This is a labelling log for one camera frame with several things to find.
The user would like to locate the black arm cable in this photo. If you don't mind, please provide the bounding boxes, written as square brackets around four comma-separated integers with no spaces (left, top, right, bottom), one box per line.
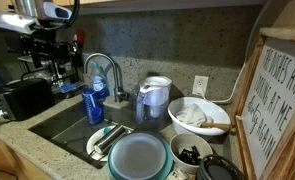
[36,0,82,32]

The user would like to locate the white water filter pitcher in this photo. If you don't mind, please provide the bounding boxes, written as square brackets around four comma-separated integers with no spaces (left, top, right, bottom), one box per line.
[135,75,173,132]

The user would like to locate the teal plate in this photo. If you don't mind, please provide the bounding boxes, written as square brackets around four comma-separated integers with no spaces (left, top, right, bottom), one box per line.
[106,130,175,180]

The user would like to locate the curved steel kitchen faucet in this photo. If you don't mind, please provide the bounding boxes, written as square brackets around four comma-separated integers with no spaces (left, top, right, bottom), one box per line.
[83,52,132,104]

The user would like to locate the steel kitchen sink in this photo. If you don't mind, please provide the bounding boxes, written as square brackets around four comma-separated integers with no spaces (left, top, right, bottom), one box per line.
[28,99,135,170]

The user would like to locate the black toaster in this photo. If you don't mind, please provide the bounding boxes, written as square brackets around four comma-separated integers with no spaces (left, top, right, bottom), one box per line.
[0,78,55,122]

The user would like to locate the blue plastic water bottle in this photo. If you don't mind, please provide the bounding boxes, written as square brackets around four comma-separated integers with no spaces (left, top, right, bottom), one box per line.
[81,87,105,127]

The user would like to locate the white dish cloth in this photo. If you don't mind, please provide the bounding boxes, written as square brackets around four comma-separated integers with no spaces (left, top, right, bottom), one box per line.
[175,103,215,129]

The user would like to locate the small secondary tap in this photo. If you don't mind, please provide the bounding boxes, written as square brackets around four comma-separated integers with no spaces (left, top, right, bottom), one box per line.
[106,61,125,102]

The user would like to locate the white dirty dinner plate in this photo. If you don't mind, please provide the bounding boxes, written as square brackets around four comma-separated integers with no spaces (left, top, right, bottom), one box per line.
[86,125,133,163]

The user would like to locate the black scraps in bowl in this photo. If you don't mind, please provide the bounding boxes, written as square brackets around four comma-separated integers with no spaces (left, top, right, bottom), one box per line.
[177,145,202,167]

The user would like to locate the white power cable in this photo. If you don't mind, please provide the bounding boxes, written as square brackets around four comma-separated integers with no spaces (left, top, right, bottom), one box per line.
[196,62,247,105]

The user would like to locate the wooden lower cabinet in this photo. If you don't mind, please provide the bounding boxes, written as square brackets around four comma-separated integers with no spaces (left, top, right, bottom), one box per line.
[0,132,52,180]

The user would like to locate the dark table knife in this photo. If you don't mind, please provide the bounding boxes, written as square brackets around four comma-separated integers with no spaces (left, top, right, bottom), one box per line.
[86,149,99,160]

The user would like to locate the wooden utensil handle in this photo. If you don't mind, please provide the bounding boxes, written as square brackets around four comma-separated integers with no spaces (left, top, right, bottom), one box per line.
[200,122,237,133]

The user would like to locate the wooden framed dishes sign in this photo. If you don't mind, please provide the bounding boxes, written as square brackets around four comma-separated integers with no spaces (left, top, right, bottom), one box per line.
[235,27,295,180]

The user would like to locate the red utensil handle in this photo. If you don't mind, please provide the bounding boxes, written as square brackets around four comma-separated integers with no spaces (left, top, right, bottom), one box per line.
[73,29,87,48]

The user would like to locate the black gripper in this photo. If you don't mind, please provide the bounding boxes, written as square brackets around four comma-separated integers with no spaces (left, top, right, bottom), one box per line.
[19,32,55,70]

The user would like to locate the small beige bowl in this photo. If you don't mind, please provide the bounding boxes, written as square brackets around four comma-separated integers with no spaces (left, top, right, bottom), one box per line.
[169,133,214,175]

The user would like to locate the white wall outlet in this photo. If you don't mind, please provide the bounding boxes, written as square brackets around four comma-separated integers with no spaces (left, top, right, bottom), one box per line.
[192,75,210,98]

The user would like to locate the large white bowl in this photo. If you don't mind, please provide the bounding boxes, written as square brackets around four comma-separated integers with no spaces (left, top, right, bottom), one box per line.
[167,96,232,137]

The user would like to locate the blue sponge holder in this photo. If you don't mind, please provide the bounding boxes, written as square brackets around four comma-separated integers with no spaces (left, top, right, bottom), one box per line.
[58,82,85,98]

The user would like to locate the wooden upper cabinet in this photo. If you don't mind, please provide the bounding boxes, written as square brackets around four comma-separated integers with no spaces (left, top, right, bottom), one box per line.
[0,0,268,15]

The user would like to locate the wooden cabinet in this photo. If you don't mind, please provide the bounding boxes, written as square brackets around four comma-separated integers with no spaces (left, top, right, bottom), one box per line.
[0,132,52,180]
[0,0,268,15]

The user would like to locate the small printed packet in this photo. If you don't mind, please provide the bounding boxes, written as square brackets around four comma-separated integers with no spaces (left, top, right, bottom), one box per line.
[166,168,189,180]

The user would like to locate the pale grey plate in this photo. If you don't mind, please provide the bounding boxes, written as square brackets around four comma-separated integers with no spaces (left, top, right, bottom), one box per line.
[110,133,168,180]

